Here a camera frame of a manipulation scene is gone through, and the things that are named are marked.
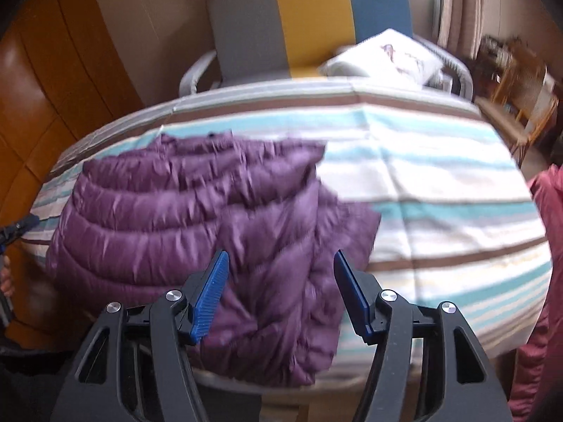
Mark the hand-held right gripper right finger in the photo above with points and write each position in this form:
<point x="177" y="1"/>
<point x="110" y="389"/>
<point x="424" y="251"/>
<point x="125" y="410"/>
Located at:
<point x="354" y="292"/>

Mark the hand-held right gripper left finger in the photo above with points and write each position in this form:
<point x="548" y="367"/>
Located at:
<point x="210" y="292"/>

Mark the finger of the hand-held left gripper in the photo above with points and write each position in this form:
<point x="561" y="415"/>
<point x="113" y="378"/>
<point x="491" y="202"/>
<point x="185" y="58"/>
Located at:
<point x="20" y="228"/>

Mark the purple down jacket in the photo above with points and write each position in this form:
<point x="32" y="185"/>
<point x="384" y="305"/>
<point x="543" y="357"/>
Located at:
<point x="176" y="228"/>

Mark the person's left hand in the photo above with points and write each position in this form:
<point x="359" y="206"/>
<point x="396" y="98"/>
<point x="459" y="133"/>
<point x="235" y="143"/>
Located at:
<point x="9" y="283"/>

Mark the striped bed sheet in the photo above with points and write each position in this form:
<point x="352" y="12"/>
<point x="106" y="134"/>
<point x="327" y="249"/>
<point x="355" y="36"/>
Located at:
<point x="440" y="211"/>

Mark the wooden wardrobe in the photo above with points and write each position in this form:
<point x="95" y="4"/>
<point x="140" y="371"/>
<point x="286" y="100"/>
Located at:
<point x="57" y="96"/>

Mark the red ruffled blanket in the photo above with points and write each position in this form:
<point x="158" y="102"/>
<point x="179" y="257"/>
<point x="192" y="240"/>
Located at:
<point x="543" y="294"/>

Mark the white printed pillow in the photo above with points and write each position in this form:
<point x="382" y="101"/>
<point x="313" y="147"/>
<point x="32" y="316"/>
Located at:
<point x="387" y="59"/>

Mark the rattan chair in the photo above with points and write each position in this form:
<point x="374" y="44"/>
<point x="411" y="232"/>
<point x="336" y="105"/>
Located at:
<point x="523" y="96"/>

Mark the grey yellow blue headboard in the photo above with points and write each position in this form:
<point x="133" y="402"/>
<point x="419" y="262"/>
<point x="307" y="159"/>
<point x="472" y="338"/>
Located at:
<point x="308" y="26"/>

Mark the beige patterned curtain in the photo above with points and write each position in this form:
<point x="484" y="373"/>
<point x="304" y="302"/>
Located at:
<point x="459" y="9"/>

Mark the grey bed rail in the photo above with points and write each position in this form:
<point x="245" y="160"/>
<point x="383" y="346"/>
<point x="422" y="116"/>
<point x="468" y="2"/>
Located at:
<point x="457" y="72"/>
<point x="195" y="74"/>

